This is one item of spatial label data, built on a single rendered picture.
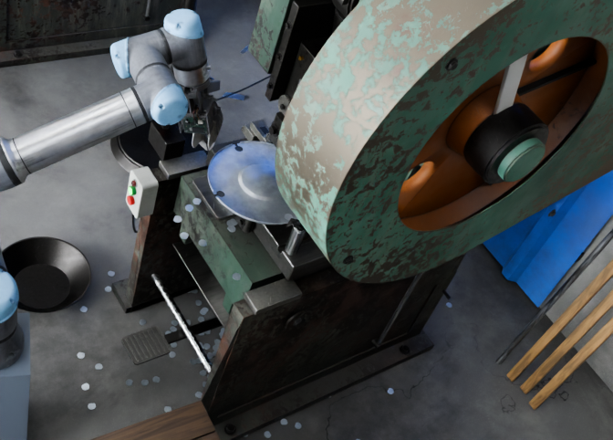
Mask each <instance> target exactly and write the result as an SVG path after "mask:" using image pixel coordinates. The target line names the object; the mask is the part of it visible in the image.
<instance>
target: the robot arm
mask: <svg viewBox="0 0 613 440"><path fill-rule="evenodd" d="M203 36H204V32H203V27H202V23H201V20H200V17H199V15H197V14H196V13H195V12H194V11H192V10H189V9H178V10H174V11H172V12H171V13H170V14H168V15H166V16H165V18H164V27H161V28H159V29H157V30H153V31H151V32H148V33H144V34H141V35H138V36H135V37H127V38H126V39H123V40H121V41H119V42H116V43H114V44H112V45H111V47H110V54H111V57H112V61H113V64H114V66H115V69H116V70H117V72H118V74H119V76H120V77H121V78H122V79H125V78H133V79H134V81H135V83H136V85H135V86H133V87H131V88H129V89H125V90H123V91H121V92H119V93H117V94H115V95H112V96H110V97H108V98H105V99H103V100H100V101H98V102H96V103H93V104H91V105H89V106H87V107H85V108H83V109H80V110H77V111H74V112H72V113H70V114H68V115H66V116H64V117H61V118H59V119H57V120H53V121H51V122H49V123H47V124H45V125H42V126H40V127H38V128H35V129H33V130H32V131H28V132H26V133H23V134H21V135H19V136H16V137H15V138H13V139H10V140H8V139H6V138H3V137H1V138H0V192H2V191H5V190H8V189H11V188H14V187H16V186H18V185H19V184H21V183H24V182H25V180H26V178H27V176H28V175H29V174H31V173H34V172H37V171H39V170H41V169H43V168H46V167H48V166H49V165H51V164H54V163H56V162H59V161H62V160H64V159H66V158H67V157H70V156H72V155H74V154H77V153H79V152H82V151H85V150H86V149H88V148H90V147H93V146H95V145H97V144H99V143H102V142H104V141H106V140H109V139H111V138H113V137H116V136H118V135H120V134H122V133H124V132H126V131H129V130H132V129H134V128H136V127H138V126H140V125H142V124H144V123H146V122H148V121H151V120H155V121H156V122H157V123H159V124H160V125H164V126H166V125H172V124H175V123H177V122H178V125H179V130H180V133H182V129H184V132H187V133H192V147H193V148H195V147H196V146H197V145H198V144H199V143H200V145H201V146H202V147H203V148H204V149H205V150H206V151H210V150H211V149H212V147H213V146H214V145H215V142H216V139H217V137H218V134H219V131H220V129H221V126H222V124H223V113H222V110H221V108H222V107H218V103H217V100H218V99H216V98H215V97H214V96H213V95H209V94H208V93H212V92H214V91H217V90H220V80H219V79H213V78H211V77H210V72H209V70H211V66H208V60H207V55H206V48H205V43H204V37H203ZM171 63H172V66H173V71H174V76H175V77H174V76H173V74H172V72H171V69H170V68H169V66H168V65H170V64H171ZM180 121H181V122H182V124H181V125H180ZM205 134H208V135H207V138H208V139H207V138H206V136H205ZM18 300H19V293H18V288H17V285H16V282H15V280H14V279H13V277H12V276H11V275H10V274H9V273H8V271H7V269H6V266H5V261H4V259H3V255H2V250H1V242H0V370H2V369H4V368H6V367H8V366H10V365H11V364H13V363H14V362H15V361H16V360H17V359H18V358H19V357H20V355H21V353H22V351H23V349H24V332H23V331H22V328H21V327H20V325H19V324H18V322H17V305H18Z"/></svg>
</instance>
